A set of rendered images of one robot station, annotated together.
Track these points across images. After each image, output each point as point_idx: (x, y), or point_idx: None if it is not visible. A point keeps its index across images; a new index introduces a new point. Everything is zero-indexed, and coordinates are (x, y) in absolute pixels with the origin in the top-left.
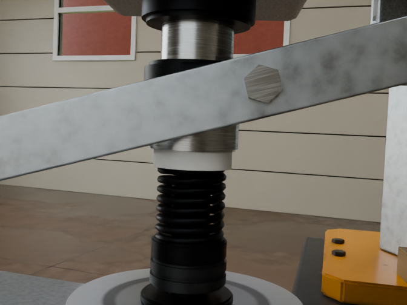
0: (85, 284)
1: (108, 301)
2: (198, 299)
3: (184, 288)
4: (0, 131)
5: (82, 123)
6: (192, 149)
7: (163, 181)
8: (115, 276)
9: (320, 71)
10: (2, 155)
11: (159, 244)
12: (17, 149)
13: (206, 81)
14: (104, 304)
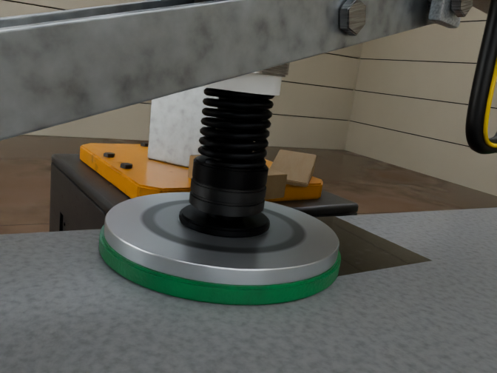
0: (112, 229)
1: (175, 239)
2: (250, 219)
3: (253, 210)
4: (128, 35)
5: (217, 37)
6: (276, 73)
7: (234, 106)
8: (117, 214)
9: (376, 11)
10: (129, 72)
11: (230, 172)
12: (148, 64)
13: (316, 5)
14: (180, 243)
